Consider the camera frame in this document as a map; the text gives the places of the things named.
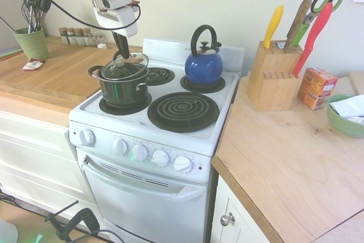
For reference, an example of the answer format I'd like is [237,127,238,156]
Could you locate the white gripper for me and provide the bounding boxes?
[93,5,139,60]

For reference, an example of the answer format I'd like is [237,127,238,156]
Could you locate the glass pot lid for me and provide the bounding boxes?
[101,51,150,81]

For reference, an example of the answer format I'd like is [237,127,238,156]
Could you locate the black cooking pot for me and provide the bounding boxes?
[88,62,150,106]

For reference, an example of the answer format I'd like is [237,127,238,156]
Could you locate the small black coil burner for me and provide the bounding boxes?
[146,67,175,87]
[180,74,226,94]

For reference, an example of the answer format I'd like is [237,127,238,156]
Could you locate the large black coil burner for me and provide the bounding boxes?
[147,92,220,133]
[98,92,153,116]

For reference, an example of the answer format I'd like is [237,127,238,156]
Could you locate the black plastic ladle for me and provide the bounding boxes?
[38,0,52,29]

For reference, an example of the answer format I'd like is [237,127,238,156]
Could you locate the green ribbed utensil cup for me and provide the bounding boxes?
[13,27,51,60]

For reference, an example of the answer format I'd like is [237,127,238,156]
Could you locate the red white packet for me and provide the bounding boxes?
[22,58,46,72]

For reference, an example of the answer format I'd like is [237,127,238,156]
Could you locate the white stove knob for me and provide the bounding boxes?
[150,149,171,167]
[112,138,130,157]
[173,156,193,174]
[79,128,96,147]
[131,143,148,162]

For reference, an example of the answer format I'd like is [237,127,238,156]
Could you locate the green flat mat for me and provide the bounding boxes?
[0,48,23,56]

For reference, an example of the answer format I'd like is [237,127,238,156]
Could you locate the silver metal rod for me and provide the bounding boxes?
[0,17,16,34]

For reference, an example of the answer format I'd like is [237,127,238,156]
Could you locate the white drawer cabinet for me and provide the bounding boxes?
[0,109,97,212]

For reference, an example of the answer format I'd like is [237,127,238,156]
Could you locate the wooden knife block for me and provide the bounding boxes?
[246,40,304,112]

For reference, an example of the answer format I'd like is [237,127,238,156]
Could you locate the white electric stove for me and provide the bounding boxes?
[68,37,245,243]

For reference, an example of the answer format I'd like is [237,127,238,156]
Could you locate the black clamp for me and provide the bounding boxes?
[44,200,100,243]

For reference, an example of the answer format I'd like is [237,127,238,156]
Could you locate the green black kitchen scissors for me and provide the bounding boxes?
[291,0,344,47]

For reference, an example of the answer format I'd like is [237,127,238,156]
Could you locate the orange baking soda box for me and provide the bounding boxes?
[297,67,339,111]

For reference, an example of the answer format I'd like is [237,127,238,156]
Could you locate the silver cabinet knob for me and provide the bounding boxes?
[220,212,236,226]

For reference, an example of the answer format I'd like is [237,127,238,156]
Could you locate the white door cabinet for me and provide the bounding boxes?
[210,174,271,243]

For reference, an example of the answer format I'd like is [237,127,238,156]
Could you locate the white rounded base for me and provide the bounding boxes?
[0,219,19,243]

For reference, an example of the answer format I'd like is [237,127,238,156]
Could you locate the green ceramic bowl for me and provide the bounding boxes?
[326,94,364,139]

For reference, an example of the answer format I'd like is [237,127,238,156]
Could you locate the white crumpled paper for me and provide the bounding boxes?
[329,94,364,125]

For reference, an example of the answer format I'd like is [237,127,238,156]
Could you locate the wooden cutting board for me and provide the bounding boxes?
[348,71,364,96]

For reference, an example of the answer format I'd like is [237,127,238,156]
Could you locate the blue kettle with black handle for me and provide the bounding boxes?
[184,24,224,86]

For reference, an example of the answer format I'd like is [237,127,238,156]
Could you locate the metal wire whisk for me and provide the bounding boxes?
[21,1,38,34]

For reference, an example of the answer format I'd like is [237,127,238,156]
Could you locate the white oven door handle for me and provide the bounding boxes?
[82,156,206,200]

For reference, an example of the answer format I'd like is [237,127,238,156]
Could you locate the yellow handled knife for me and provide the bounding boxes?
[263,5,284,50]

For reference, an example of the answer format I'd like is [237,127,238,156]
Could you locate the wooden handled knife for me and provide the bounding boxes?
[284,0,312,49]

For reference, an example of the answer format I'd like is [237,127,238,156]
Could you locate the black floor cable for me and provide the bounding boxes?
[68,228,126,243]

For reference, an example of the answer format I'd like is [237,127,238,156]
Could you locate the red handled knife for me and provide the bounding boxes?
[293,2,333,78]

